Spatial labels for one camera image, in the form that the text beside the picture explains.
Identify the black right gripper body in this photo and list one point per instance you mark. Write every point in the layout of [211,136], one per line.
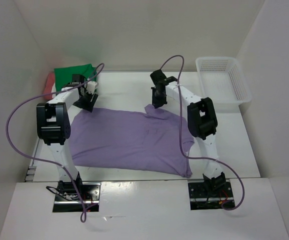
[157,99]

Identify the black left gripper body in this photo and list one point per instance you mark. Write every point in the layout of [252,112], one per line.
[84,102]

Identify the green t shirt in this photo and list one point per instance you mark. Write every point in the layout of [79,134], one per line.
[63,75]

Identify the red t shirt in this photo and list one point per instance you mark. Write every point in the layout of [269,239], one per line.
[50,86]

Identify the purple t shirt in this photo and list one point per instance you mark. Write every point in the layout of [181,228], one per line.
[153,140]

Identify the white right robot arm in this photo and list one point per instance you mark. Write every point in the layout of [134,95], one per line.
[202,124]

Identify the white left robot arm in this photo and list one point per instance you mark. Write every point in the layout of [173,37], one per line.
[54,128]

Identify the white plastic basket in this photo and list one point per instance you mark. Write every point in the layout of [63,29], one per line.
[222,80]

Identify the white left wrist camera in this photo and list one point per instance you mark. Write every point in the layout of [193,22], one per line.
[90,87]

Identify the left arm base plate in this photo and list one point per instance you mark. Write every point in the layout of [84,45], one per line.
[67,200]

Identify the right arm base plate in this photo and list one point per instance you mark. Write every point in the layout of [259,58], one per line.
[200,199]

